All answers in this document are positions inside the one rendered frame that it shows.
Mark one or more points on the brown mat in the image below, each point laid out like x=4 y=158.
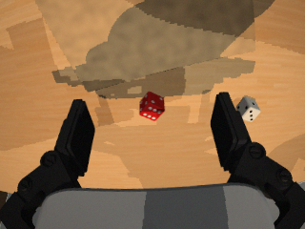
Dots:
x=112 y=41

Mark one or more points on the red die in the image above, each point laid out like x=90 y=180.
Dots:
x=152 y=106

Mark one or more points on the white die with black pips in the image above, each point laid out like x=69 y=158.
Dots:
x=248 y=108

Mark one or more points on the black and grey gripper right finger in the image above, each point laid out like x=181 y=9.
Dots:
x=247 y=163

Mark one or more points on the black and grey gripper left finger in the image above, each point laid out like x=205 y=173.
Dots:
x=59 y=169

